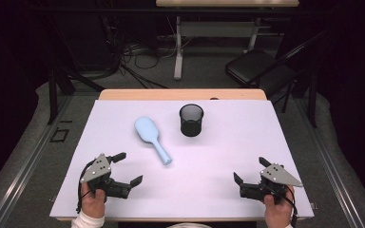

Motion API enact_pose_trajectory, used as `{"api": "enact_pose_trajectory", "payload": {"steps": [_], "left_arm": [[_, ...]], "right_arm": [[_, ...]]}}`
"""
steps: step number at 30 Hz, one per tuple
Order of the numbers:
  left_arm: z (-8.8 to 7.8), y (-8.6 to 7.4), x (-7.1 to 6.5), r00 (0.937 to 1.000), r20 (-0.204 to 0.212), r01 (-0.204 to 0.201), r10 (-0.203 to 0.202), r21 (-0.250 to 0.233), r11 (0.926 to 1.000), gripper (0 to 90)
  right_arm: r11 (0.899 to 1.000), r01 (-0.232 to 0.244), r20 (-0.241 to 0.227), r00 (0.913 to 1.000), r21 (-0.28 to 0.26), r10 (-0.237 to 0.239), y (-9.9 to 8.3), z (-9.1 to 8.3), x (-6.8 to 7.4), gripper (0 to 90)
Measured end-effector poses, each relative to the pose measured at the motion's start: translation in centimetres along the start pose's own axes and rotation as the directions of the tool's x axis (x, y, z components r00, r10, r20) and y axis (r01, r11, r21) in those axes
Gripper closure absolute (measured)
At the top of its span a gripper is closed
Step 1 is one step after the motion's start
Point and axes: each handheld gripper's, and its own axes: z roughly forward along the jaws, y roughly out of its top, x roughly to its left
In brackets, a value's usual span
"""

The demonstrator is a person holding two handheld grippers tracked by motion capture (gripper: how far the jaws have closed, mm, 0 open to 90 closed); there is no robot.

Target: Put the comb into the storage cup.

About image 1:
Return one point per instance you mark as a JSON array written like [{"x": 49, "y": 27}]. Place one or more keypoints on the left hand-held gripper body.
[{"x": 99, "y": 171}]

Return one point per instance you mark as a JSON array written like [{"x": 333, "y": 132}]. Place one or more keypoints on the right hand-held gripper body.
[{"x": 278, "y": 176}]

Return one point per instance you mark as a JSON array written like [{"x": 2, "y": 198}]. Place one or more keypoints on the light blue hairbrush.
[{"x": 146, "y": 128}]

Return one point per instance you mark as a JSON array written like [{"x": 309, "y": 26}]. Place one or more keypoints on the black mesh pen cup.
[{"x": 190, "y": 128}]

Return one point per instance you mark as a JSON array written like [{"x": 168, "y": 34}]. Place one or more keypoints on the person's left hand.
[{"x": 92, "y": 202}]

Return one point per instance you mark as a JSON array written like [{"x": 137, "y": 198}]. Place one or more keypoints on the person's right hand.
[{"x": 277, "y": 213}]

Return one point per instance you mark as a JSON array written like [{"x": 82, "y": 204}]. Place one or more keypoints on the white table mat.
[{"x": 202, "y": 164}]

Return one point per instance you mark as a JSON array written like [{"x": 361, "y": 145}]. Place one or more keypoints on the black metal stand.
[
  {"x": 53, "y": 95},
  {"x": 312, "y": 101}
]

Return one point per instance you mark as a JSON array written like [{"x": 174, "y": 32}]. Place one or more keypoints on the wooden table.
[{"x": 171, "y": 94}]

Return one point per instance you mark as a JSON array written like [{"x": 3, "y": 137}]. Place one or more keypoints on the black folding chair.
[{"x": 253, "y": 68}]

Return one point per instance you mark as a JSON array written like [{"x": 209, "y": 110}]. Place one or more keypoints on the white-legged desk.
[{"x": 215, "y": 29}]

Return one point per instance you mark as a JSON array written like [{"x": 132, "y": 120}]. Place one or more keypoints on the metal floor rail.
[
  {"x": 28, "y": 164},
  {"x": 329, "y": 164}
]

